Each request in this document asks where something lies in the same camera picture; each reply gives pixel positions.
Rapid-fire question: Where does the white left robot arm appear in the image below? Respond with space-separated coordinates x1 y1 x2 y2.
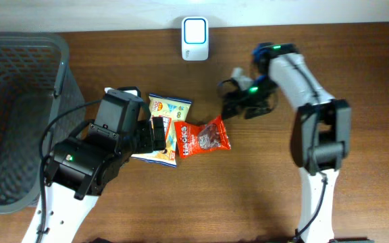
23 86 166 242

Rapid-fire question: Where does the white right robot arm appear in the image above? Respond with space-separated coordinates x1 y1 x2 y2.
222 43 351 242

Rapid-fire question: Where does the white barcode scanner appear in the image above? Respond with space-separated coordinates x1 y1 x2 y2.
181 16 209 61

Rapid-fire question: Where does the grey plastic mesh basket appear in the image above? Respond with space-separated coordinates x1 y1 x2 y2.
0 32 86 214

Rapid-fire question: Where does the beige wet wipes pack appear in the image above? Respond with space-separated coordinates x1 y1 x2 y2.
132 93 192 167

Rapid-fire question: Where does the red Hacks candy bag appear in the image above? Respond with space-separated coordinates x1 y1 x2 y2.
174 115 231 159

